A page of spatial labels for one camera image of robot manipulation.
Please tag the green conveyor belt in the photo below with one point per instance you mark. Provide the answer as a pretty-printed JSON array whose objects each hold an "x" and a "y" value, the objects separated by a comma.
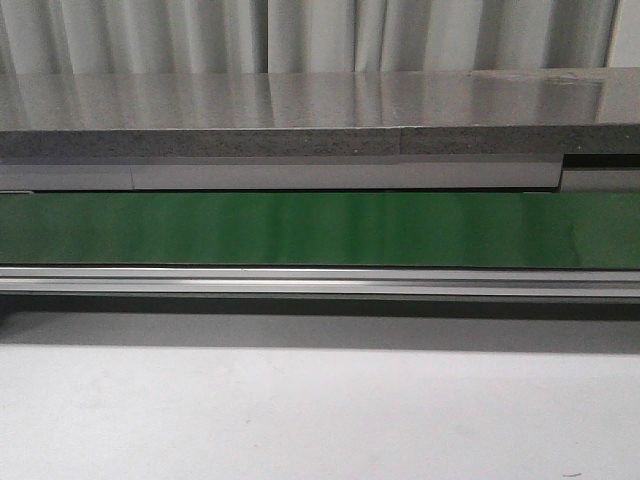
[{"x": 433, "y": 229}]

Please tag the grey stone countertop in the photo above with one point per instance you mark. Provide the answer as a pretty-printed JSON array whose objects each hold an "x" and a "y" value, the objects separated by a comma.
[{"x": 523, "y": 130}]

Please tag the white pleated curtain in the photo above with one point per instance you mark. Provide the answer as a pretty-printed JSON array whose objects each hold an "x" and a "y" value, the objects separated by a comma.
[{"x": 77, "y": 37}]

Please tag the aluminium conveyor frame rail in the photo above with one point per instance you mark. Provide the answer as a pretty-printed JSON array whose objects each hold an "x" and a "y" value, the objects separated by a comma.
[{"x": 572, "y": 285}]

